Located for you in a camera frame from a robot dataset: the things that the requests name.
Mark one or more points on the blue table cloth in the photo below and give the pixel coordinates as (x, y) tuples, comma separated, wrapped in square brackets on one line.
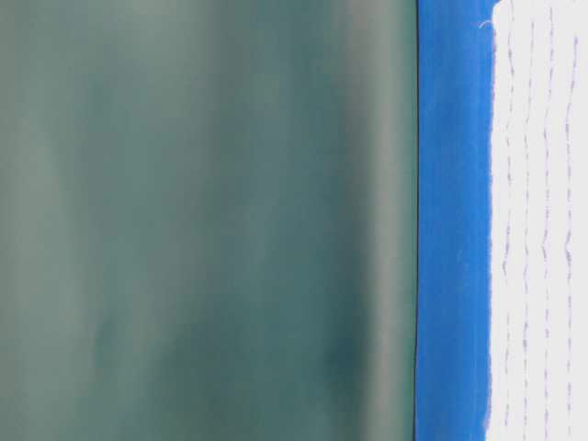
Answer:
[(455, 55)]

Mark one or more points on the blue striped white towel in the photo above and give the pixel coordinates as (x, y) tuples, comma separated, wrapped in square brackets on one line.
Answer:
[(538, 336)]

